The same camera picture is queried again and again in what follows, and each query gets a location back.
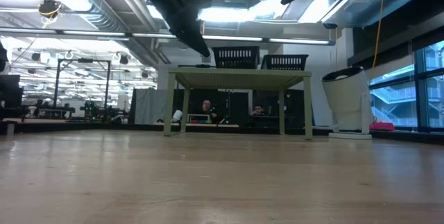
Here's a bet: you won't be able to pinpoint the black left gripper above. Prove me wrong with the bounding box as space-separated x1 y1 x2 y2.
148 0 212 58

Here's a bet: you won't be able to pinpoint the small black plastic basket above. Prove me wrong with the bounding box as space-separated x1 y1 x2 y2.
259 53 309 71
211 45 261 70

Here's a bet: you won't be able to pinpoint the black bar fixture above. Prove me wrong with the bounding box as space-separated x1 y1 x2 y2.
177 64 218 69

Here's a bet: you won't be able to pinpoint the green perforated metal shelf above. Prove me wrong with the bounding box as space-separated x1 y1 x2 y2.
163 67 313 141

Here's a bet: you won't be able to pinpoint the person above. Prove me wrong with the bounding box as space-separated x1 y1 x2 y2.
250 104 266 117
199 98 219 123

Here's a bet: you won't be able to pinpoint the long ceiling light bar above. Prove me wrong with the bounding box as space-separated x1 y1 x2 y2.
0 26 336 47

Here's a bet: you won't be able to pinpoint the grey panel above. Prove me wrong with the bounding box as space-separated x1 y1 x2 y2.
128 87 168 125

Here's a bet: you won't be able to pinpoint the background robot green lights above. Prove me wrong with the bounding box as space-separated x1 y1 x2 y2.
79 99 121 123

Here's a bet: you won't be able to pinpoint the red tray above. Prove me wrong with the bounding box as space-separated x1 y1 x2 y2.
369 120 396 132

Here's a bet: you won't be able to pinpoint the black monitor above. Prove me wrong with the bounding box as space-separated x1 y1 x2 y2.
0 74 22 118

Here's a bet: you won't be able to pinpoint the yellow hanging cable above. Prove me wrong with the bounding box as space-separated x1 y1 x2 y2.
371 0 385 69

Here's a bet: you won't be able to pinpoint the black metal stand frame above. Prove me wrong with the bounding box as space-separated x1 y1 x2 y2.
53 58 112 107

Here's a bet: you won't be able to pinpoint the black ceiling device yellow cable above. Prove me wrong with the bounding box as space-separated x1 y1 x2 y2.
37 0 63 20

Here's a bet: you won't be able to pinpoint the black aluminium table frame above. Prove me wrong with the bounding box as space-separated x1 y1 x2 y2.
0 119 444 145

